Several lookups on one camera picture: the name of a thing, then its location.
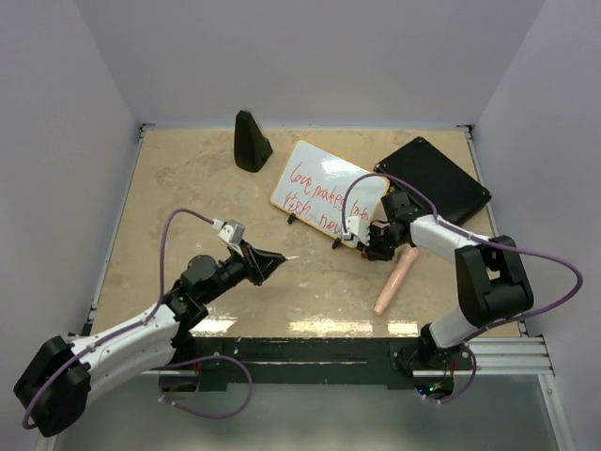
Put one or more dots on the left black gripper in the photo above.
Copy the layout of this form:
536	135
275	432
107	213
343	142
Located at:
258	264

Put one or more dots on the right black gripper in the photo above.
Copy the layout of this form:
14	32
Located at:
373	253

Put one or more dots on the yellow framed whiteboard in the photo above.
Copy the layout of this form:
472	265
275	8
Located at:
320	189

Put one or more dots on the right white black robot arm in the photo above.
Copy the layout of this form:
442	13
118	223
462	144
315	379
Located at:
491	282

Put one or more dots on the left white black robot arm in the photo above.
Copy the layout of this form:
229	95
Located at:
67	374

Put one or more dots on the black flat electronic box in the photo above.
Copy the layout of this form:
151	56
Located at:
457	195

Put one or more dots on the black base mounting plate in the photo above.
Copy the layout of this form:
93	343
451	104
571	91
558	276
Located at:
395	363

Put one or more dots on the black wedge stand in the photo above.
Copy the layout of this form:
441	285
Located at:
252	148

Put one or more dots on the pink plastic handle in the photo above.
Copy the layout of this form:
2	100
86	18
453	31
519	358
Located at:
406	258

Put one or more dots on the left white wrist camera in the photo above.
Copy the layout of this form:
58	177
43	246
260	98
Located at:
230	232

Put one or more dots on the metal wire board stand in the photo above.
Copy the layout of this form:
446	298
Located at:
293	218

